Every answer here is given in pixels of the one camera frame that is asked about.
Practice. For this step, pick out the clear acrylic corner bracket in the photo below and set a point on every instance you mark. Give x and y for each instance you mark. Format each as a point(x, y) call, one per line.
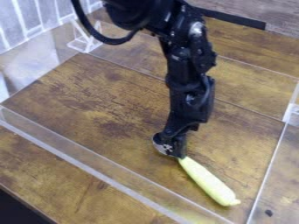
point(82, 43)

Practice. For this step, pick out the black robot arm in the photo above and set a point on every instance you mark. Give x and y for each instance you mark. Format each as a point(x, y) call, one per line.
point(177, 25)

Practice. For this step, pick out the clear acrylic front barrier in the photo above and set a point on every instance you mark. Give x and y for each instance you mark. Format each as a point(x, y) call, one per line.
point(162, 200)

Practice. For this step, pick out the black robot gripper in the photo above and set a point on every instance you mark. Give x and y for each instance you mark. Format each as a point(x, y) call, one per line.
point(190, 94)

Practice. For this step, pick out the clear acrylic barrier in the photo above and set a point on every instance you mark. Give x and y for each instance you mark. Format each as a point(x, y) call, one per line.
point(162, 200)
point(276, 204)

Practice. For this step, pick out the clear acrylic right barrier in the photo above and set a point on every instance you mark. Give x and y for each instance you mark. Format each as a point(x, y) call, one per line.
point(276, 204)

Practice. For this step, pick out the black strip on table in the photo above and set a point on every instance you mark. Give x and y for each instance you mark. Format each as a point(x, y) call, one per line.
point(233, 19)

